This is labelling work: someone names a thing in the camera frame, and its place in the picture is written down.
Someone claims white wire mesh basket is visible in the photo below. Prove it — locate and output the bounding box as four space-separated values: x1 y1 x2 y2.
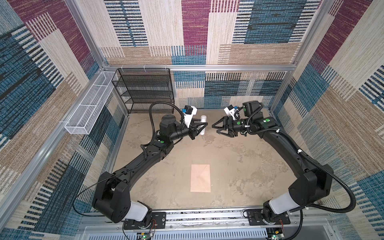
65 72 115 135

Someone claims white glue stick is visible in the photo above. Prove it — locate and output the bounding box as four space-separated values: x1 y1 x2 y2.
199 115 208 136

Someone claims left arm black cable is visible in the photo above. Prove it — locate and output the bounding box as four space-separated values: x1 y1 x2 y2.
71 101 186 240

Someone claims aluminium mounting rail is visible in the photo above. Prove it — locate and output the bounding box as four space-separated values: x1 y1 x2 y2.
75 206 341 240

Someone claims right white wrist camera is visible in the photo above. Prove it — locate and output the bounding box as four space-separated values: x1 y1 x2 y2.
224 105 243 120

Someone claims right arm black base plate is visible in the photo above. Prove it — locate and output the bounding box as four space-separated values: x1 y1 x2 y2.
243 209 291 226

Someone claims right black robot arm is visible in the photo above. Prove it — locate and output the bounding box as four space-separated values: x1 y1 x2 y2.
212 101 333 225

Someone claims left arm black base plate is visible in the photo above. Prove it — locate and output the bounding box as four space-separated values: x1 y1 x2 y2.
123 212 167 231

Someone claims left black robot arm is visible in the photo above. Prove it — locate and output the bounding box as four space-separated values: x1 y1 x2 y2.
92 114 208 226

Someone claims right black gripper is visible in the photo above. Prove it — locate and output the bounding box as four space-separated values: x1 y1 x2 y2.
211 116 252 137

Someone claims black wire mesh shelf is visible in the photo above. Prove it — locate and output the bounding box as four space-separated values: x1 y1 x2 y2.
112 68 175 114

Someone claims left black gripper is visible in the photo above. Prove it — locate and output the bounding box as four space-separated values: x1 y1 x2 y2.
168 119 207 144

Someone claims pale pink envelope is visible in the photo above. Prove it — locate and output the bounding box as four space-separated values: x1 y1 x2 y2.
190 165 211 193

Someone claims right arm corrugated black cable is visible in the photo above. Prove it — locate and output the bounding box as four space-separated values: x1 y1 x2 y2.
239 102 357 240

